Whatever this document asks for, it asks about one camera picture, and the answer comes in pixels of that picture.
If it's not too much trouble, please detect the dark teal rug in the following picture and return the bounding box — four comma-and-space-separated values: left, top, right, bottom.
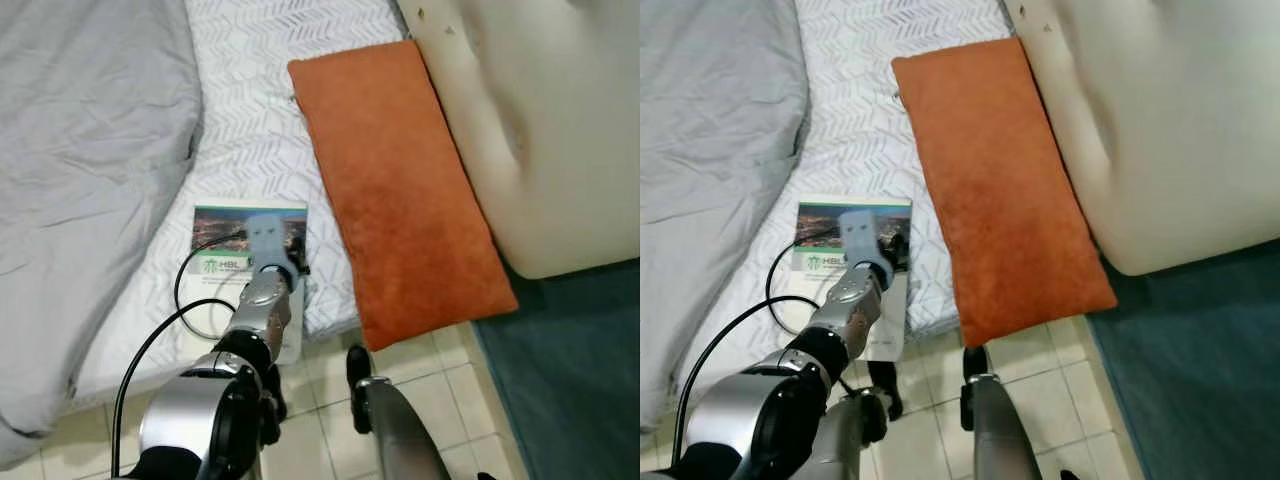
1085, 238, 1280, 480
470, 258, 641, 480

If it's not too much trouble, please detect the cream tufted headboard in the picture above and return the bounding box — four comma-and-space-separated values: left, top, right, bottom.
398, 0, 641, 281
1003, 0, 1280, 278

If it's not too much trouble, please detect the white book with photo cover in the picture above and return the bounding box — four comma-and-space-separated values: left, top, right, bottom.
795, 195, 914, 362
180, 203, 310, 367

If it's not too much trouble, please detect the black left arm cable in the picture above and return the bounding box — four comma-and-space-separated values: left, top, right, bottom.
112, 235, 256, 479
672, 240, 851, 467

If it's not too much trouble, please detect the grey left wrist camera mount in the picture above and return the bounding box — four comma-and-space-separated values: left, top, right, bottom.
244, 212, 292, 272
837, 207, 887, 270

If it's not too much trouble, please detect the grey robot left leg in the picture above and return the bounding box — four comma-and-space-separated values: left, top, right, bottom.
261, 364, 289, 447
795, 360, 903, 480

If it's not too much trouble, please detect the orange rectangular pillow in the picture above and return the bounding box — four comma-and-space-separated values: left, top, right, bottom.
287, 40, 520, 352
890, 38, 1119, 349

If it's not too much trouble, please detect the light grey duvet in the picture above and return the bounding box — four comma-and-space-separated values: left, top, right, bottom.
640, 0, 811, 431
0, 0, 206, 469

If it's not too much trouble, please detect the mattress with white patterned sheet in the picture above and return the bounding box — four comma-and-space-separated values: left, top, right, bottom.
75, 0, 411, 401
680, 0, 1016, 401

